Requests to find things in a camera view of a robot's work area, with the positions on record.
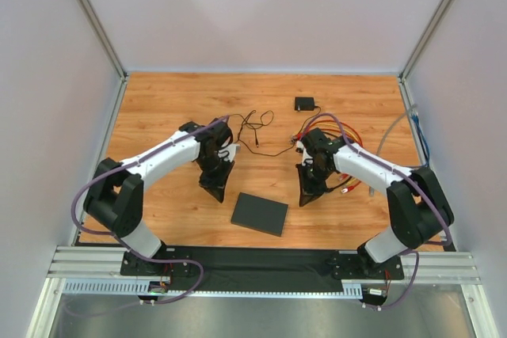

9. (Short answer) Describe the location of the thin black power cable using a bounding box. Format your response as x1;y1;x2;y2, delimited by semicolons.
229;104;322;158

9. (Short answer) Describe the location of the grey ethernet cable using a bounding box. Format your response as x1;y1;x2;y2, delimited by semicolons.
368;104;419;196

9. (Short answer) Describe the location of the blue ethernet cable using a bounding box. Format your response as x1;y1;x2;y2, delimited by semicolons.
410;110;431;165

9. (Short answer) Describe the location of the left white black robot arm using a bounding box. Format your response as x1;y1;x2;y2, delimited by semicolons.
79;117;238;264

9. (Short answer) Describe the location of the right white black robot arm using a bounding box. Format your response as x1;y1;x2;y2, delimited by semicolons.
296;128;455;268

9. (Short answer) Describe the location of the black power adapter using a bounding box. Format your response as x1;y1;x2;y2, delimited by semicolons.
294;97;316;112

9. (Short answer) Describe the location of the black cloth strip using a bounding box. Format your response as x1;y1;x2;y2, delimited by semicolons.
173;246;341;291

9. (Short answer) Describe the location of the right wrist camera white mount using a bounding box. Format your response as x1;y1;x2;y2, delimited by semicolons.
299;145;314;167

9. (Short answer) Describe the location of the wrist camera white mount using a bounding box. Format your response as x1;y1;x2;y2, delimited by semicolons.
299;145;314;167
218;135;240;162

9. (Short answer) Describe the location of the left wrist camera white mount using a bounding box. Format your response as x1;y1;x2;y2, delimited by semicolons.
218;135;240;162

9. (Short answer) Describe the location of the black network switch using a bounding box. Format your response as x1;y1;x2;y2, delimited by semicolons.
231;192;288;237

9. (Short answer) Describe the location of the red ethernet cable loose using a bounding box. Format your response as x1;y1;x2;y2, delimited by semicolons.
290;116;363;150

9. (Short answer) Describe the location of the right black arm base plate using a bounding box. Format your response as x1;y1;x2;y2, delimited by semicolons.
326;250;405;280

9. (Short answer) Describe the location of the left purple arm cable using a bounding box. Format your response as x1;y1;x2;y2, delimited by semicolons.
63;114;231;317

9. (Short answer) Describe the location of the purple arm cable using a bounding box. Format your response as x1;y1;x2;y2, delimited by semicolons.
299;114;453;311
63;114;231;317

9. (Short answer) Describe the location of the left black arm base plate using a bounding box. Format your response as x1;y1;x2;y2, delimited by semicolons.
120;248;199;277

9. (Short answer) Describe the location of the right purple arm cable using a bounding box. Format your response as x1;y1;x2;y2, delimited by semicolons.
299;114;453;311

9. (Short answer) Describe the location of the aluminium front rail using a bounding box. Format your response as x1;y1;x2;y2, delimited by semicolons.
48;246;481;285

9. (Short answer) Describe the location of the grey slotted cable duct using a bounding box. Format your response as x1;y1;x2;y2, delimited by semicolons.
63;279;387;300

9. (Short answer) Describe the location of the left aluminium frame post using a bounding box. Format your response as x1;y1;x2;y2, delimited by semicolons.
77;0;128;79

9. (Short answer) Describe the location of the aluminium frame post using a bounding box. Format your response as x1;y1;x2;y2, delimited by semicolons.
398;0;455;82
77;0;128;79

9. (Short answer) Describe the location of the right aluminium frame post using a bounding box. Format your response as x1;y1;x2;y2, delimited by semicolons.
398;0;455;82

